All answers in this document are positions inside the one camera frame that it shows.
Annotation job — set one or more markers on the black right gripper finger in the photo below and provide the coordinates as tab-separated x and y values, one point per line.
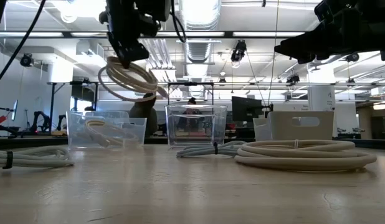
307	59
314	42

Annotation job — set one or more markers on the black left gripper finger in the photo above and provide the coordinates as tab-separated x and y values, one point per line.
139	49
124	53

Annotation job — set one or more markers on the black ceiling spotlight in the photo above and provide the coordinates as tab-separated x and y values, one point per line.
353	57
292	79
238	49
26	60

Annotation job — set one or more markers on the white column with sign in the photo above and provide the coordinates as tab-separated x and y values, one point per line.
320	99

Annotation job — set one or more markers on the black ceiling light bar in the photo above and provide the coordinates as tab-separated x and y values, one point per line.
66	34

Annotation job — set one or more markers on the person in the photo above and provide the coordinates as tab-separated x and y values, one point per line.
142	115
192	100

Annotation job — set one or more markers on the black desk monitor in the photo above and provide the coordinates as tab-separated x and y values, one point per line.
245	109

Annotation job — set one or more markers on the frosted plastic bin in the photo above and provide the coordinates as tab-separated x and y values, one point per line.
75	130

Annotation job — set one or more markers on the black background robot arms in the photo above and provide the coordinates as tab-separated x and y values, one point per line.
40	119

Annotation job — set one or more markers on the clear acrylic bin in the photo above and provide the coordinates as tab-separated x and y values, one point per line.
220	124

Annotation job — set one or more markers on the slim side-on monitor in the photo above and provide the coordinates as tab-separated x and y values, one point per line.
15	109

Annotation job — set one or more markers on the black background rig frame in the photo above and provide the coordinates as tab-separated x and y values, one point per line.
191	83

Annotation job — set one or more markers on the silver ceiling air duct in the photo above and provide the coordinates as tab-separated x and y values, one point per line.
198	15

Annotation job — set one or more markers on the tall black desk frame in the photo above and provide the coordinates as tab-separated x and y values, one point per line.
52	102

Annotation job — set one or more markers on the black aluminium rig frame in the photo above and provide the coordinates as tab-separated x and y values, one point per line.
30	141

